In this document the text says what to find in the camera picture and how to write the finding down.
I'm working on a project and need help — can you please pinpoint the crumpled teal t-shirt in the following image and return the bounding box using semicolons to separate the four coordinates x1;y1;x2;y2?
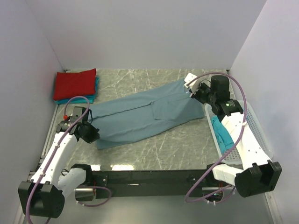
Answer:
211;116;234;154

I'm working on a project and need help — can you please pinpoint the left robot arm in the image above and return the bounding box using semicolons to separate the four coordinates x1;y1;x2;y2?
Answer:
18;106;100;218

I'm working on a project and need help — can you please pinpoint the aluminium frame rail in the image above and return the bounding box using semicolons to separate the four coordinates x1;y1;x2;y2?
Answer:
26;168;93;193

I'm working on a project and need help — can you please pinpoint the red folded t-shirt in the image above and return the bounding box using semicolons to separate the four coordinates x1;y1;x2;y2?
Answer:
53;69;96;101

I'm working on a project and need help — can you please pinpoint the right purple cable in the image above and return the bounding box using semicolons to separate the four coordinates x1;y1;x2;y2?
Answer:
184;72;247;203

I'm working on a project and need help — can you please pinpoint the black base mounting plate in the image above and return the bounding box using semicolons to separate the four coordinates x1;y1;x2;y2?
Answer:
79;169;205;199

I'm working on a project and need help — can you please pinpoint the grey-blue t-shirt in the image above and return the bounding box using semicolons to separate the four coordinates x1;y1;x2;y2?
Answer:
90;79;205;150

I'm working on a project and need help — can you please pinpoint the white perforated plastic basket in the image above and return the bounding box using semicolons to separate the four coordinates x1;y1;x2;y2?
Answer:
204;102;273;165

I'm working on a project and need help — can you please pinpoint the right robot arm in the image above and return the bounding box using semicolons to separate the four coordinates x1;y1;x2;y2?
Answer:
185;72;282;203

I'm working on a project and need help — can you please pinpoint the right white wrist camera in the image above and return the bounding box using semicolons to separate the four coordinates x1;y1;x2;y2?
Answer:
184;73;200;95

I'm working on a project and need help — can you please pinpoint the teal folded t-shirt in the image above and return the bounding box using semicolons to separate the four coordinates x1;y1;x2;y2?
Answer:
54;76;100;105

